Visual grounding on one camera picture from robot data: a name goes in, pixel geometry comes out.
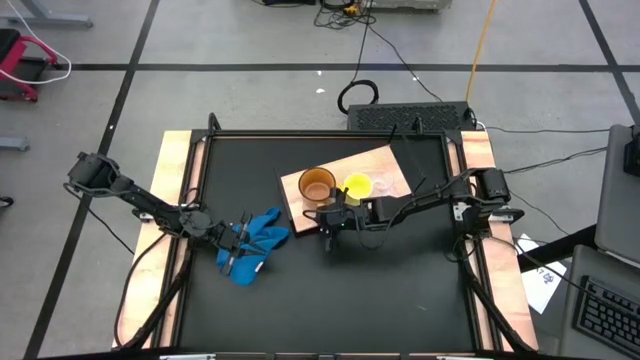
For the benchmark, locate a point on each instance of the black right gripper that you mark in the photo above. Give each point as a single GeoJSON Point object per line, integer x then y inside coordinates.
{"type": "Point", "coordinates": [350, 217]}

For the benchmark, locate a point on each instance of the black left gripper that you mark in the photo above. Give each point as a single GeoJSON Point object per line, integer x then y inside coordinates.
{"type": "Point", "coordinates": [225, 235]}

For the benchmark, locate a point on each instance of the orange mug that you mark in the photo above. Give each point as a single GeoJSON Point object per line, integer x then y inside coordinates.
{"type": "Point", "coordinates": [316, 186]}

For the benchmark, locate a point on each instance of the yellow mug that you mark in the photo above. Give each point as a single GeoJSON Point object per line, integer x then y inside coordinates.
{"type": "Point", "coordinates": [358, 186]}

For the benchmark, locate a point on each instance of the clear plastic cup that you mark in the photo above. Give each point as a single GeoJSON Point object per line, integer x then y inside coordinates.
{"type": "Point", "coordinates": [383, 181]}

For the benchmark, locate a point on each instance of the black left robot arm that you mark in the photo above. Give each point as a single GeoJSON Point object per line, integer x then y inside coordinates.
{"type": "Point", "coordinates": [145, 202]}

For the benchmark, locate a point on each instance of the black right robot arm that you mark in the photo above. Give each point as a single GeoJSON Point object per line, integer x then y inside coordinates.
{"type": "Point", "coordinates": [425, 200]}

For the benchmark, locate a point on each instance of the blue cloth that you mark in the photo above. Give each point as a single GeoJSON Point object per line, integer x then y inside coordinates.
{"type": "Point", "coordinates": [260, 232]}

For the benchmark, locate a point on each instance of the black computer case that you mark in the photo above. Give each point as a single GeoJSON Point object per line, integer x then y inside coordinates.
{"type": "Point", "coordinates": [405, 117]}

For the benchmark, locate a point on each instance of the grey equipment box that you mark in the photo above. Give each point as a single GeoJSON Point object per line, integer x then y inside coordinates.
{"type": "Point", "coordinates": [410, 4]}

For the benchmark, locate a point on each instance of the white paper sheet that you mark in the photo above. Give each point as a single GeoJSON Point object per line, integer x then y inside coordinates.
{"type": "Point", "coordinates": [542, 290]}

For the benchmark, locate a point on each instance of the grey desk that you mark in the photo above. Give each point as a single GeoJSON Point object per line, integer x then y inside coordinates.
{"type": "Point", "coordinates": [570, 320]}

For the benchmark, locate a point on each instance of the grey table leg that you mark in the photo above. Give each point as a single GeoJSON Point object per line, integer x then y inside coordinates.
{"type": "Point", "coordinates": [50, 21]}

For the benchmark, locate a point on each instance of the grey side table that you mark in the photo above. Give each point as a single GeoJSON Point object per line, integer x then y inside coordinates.
{"type": "Point", "coordinates": [617, 210]}

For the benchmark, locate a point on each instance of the red cart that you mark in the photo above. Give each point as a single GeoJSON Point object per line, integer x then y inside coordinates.
{"type": "Point", "coordinates": [17, 50]}

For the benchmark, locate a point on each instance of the black keyboard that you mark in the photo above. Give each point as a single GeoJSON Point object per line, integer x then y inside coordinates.
{"type": "Point", "coordinates": [607, 315]}

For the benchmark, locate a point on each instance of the black device on side table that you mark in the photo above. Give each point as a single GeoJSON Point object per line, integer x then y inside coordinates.
{"type": "Point", "coordinates": [632, 155]}

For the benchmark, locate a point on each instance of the black table frame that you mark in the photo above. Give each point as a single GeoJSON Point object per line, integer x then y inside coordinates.
{"type": "Point", "coordinates": [197, 160]}

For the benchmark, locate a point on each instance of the grey floor bracket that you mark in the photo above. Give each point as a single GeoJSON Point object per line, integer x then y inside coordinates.
{"type": "Point", "coordinates": [12, 144]}

